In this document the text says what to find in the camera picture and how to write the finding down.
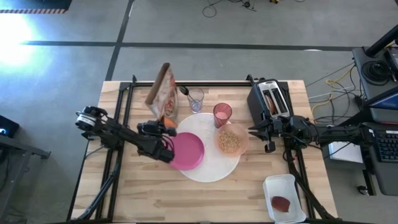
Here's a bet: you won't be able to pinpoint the black floor cable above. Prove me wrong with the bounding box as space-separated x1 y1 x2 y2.
201 0 218 19

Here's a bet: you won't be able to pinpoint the grey metal stand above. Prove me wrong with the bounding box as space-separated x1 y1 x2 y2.
0 133 51 223

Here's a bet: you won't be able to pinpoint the pale pink bowl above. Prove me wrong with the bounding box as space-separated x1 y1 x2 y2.
214 123 250 157

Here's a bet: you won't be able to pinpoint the coiled black cable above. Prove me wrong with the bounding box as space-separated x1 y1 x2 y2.
361 60 392 83

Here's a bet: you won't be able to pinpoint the black keyboard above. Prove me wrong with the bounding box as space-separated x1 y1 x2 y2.
372 129 398 162

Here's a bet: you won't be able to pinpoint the hazard striped mat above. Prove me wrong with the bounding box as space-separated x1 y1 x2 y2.
0 0 73 14

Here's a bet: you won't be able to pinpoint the white plastic container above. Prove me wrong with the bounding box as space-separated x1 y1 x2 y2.
262 174 307 224

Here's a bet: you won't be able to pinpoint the clear drinking glass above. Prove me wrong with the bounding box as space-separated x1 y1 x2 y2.
187 88 205 113

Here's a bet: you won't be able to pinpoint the pumpkin cereal box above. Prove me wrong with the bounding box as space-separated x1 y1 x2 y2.
144 62 179 129

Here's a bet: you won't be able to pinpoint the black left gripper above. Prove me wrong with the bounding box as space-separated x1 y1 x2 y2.
137 120 177 138

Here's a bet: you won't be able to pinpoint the white round woven placemat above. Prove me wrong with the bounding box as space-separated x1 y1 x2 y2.
175 112 242 184

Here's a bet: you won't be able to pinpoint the black toaster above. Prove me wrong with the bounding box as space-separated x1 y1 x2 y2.
246 78 293 125

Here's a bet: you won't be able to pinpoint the brown bread roll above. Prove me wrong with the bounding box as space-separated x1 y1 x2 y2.
271 195 291 213

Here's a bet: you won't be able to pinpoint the yellow cable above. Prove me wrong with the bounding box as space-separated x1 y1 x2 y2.
310 65 355 113

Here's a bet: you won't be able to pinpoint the toast slice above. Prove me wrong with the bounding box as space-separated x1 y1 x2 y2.
264 95 276 115

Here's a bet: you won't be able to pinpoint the red faceted plastic cup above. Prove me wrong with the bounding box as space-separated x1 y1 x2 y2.
213 103 233 129

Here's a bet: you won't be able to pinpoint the pink plastic plate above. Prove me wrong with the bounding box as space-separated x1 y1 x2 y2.
169 132 205 171

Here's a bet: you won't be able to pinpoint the white paper sheet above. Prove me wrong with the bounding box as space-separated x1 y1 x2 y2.
328 141 364 164

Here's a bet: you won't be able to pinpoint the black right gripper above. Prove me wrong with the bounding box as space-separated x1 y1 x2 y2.
248 116 293 146

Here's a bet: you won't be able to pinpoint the cereal pieces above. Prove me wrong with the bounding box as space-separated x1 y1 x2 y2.
218 129 241 154

